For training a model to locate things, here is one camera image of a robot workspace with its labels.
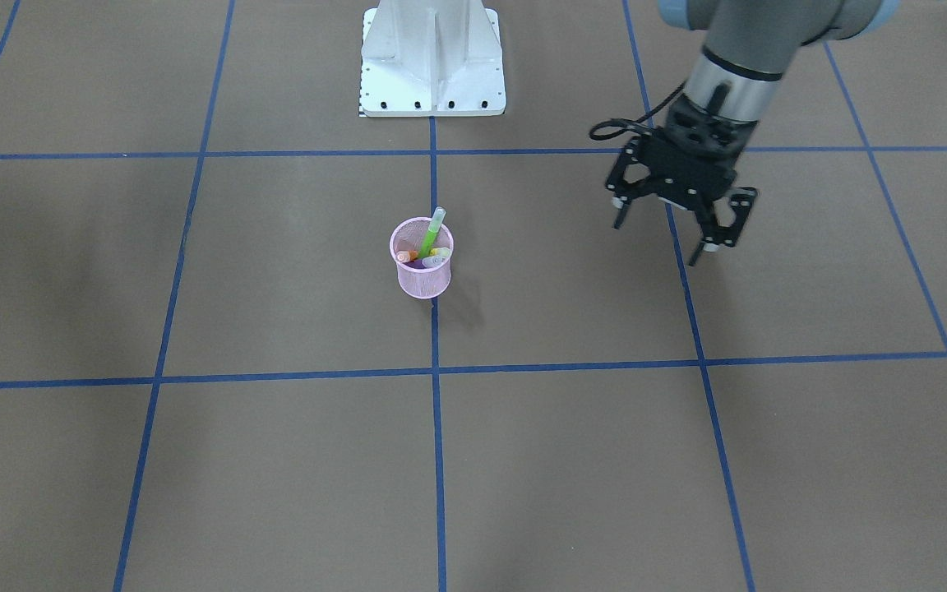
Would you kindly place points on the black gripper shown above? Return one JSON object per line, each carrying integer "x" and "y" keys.
{"x": 735, "y": 215}

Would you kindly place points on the green highlighter pen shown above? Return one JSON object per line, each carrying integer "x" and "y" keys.
{"x": 433, "y": 229}

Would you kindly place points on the orange highlighter pen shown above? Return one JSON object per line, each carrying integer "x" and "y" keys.
{"x": 406, "y": 256}

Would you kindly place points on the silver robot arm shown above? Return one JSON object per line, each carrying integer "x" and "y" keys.
{"x": 747, "y": 50}

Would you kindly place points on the pink translucent pen holder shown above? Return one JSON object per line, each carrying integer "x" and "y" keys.
{"x": 422, "y": 277}

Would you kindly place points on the brown paper table mat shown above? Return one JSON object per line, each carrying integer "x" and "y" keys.
{"x": 210, "y": 379}

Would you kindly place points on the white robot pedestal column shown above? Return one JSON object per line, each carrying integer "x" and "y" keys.
{"x": 431, "y": 59}

